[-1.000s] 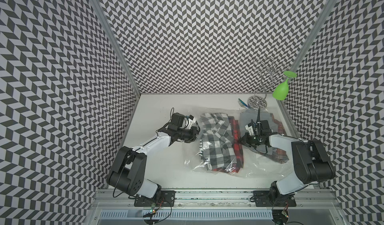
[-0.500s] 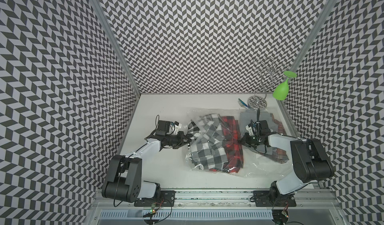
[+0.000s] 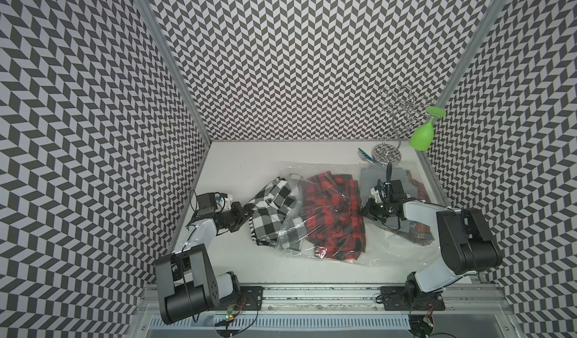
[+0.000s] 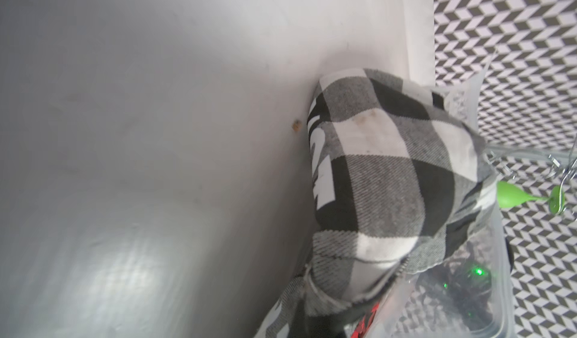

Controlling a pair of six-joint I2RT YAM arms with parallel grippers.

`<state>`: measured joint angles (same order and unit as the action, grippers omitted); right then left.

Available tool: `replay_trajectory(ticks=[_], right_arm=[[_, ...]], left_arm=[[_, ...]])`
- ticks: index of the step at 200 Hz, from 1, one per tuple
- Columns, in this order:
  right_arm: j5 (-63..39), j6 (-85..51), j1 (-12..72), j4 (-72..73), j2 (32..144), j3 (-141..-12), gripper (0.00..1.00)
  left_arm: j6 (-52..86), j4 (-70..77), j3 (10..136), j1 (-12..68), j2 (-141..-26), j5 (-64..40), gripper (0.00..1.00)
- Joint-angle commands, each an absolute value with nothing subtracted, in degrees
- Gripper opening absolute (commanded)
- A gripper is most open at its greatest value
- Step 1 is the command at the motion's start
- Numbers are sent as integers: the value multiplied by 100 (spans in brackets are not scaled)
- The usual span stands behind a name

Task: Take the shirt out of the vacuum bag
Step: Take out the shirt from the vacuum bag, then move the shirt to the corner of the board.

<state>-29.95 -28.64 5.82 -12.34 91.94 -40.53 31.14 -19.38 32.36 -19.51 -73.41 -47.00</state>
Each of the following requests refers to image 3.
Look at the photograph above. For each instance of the aluminium front rail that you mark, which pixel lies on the aluminium front rail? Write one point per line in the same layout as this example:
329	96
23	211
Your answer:
355	299

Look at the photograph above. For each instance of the left small circuit board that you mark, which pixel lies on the left small circuit board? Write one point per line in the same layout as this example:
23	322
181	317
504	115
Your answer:
230	316

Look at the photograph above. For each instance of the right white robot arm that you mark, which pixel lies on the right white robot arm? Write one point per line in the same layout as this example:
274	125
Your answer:
466	243

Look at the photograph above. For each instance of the right small circuit board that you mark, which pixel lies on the right small circuit board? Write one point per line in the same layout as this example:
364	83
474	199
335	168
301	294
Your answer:
420	326

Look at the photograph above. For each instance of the red black plaid shirt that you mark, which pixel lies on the red black plaid shirt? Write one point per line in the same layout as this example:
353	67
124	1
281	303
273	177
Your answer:
336	229

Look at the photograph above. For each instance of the clear plastic vacuum bag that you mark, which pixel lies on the clear plastic vacuum bag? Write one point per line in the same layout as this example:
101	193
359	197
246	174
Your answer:
384	247

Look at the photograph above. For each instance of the grey folded cloth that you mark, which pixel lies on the grey folded cloth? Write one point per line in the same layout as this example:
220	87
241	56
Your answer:
370	174

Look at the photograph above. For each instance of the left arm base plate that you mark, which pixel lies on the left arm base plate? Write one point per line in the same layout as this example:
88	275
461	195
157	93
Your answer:
249	298

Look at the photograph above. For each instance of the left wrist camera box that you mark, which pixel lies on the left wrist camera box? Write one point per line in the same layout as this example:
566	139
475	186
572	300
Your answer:
212	202

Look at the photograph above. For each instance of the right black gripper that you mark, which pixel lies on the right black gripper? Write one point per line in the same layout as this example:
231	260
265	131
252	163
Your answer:
368	210

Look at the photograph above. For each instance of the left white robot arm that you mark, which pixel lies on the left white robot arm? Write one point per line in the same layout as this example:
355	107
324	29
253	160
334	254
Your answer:
186	282

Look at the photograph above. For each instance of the small circuit board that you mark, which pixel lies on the small circuit board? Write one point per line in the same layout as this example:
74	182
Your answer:
230	316
420	326

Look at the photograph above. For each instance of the green plastic wine glass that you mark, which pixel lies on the green plastic wine glass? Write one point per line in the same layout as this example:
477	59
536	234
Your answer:
423	136

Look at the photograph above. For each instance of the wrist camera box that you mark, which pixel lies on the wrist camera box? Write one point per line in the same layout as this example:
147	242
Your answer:
212	202
390	192

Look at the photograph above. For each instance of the black white plaid shirt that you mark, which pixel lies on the black white plaid shirt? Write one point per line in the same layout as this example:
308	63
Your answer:
279	217

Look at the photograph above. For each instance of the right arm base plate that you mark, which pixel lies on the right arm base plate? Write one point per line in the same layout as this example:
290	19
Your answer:
396	298

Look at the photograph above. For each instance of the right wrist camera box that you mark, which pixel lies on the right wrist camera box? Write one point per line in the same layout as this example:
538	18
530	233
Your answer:
390	192

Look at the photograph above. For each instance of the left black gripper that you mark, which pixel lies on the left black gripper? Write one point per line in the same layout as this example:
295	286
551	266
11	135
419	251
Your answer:
240	217

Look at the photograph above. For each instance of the metal wire glass rack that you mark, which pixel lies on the metal wire glass rack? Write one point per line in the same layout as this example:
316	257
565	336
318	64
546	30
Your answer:
400	100

